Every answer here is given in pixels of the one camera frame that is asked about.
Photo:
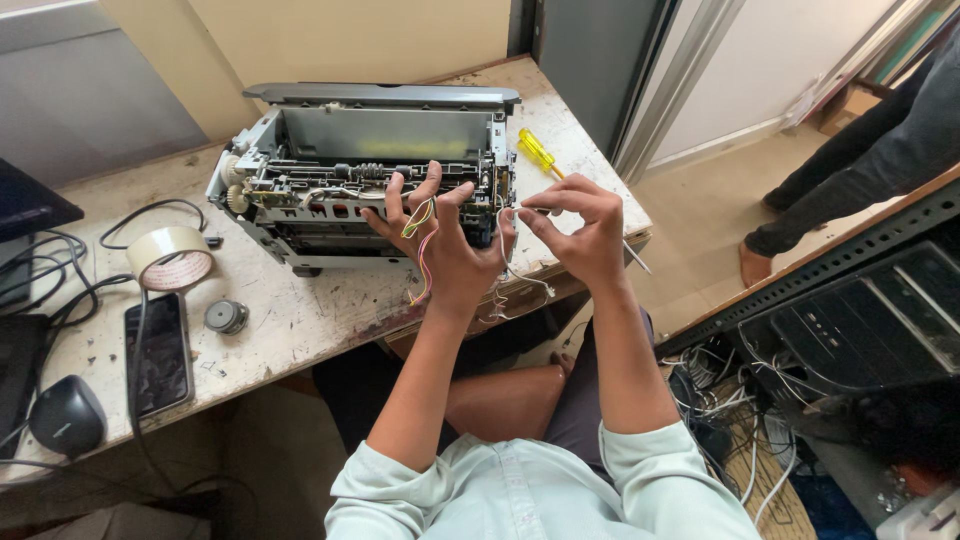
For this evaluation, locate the person's left hand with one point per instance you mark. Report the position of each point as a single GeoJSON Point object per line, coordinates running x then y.
{"type": "Point", "coordinates": [457, 259]}

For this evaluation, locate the person's right hand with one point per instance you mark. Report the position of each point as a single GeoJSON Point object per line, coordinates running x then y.
{"type": "Point", "coordinates": [592, 240]}

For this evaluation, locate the silver screwdriver shaft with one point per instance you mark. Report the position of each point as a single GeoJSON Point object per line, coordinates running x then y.
{"type": "Point", "coordinates": [638, 259]}

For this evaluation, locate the person's bare leg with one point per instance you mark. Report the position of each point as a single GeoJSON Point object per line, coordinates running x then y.
{"type": "Point", "coordinates": [510, 401]}

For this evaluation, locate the grey disassembled printer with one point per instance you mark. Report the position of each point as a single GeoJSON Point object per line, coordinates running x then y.
{"type": "Point", "coordinates": [337, 150]}

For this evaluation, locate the person's dark shorts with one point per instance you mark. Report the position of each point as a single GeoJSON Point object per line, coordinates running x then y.
{"type": "Point", "coordinates": [577, 420]}

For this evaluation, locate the slotted metal rack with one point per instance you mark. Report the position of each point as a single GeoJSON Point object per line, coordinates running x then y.
{"type": "Point", "coordinates": [825, 251]}

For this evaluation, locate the person's pale green shirt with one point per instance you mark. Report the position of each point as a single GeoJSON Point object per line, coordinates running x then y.
{"type": "Point", "coordinates": [525, 487]}

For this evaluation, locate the black computer tower case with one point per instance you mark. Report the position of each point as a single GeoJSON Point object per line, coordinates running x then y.
{"type": "Point", "coordinates": [862, 322]}

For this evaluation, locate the brown cardboard box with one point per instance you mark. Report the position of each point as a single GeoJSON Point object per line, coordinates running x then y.
{"type": "Point", "coordinates": [847, 109]}

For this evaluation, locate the clear packing tape roll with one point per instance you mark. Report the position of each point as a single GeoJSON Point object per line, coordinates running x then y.
{"type": "Point", "coordinates": [169, 259]}

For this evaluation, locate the black smartphone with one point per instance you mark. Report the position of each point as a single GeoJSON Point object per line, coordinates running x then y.
{"type": "Point", "coordinates": [159, 356]}

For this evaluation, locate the black computer mouse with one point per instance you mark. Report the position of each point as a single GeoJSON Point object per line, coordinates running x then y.
{"type": "Point", "coordinates": [69, 416]}

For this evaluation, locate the black monitor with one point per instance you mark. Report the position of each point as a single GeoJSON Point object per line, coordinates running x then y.
{"type": "Point", "coordinates": [30, 202]}

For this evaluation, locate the black keyboard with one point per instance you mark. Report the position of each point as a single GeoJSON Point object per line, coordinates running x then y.
{"type": "Point", "coordinates": [19, 375]}

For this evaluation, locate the aluminium door frame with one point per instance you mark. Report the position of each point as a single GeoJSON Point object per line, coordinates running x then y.
{"type": "Point", "coordinates": [675, 82]}

